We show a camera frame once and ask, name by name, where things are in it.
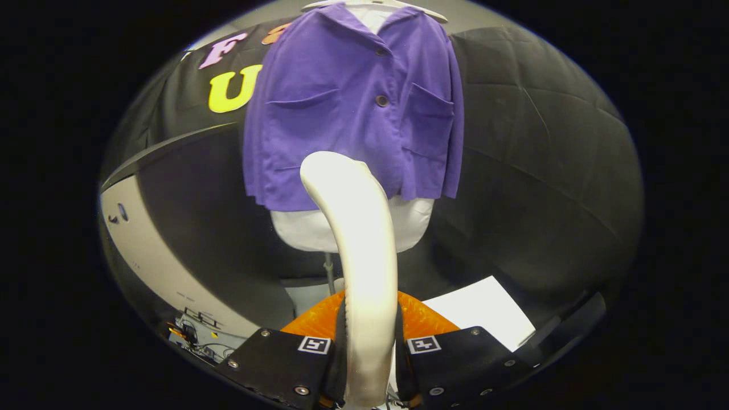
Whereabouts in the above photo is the white garment steamer head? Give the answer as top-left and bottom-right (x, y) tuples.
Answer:
(300, 151), (398, 408)

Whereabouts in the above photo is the grey cabinet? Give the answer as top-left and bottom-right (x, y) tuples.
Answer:
(100, 121), (297, 339)

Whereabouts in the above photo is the white plastic clothes hanger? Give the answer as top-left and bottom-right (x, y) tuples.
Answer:
(301, 0), (448, 23)

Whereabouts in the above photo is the black flat bar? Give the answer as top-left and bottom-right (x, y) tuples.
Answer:
(515, 292), (607, 368)

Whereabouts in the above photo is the purple corduroy jacket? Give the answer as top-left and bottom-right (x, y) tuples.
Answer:
(242, 3), (465, 212)

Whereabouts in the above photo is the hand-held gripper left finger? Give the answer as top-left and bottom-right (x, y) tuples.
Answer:
(215, 290), (348, 410)

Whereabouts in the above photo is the tangle of floor cables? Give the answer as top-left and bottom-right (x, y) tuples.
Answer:
(166, 310), (240, 363)

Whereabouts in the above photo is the white paper sheet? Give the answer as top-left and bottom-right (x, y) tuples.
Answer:
(424, 276), (536, 352)

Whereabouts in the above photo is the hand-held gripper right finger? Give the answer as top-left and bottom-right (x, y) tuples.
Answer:
(396, 290), (533, 410)

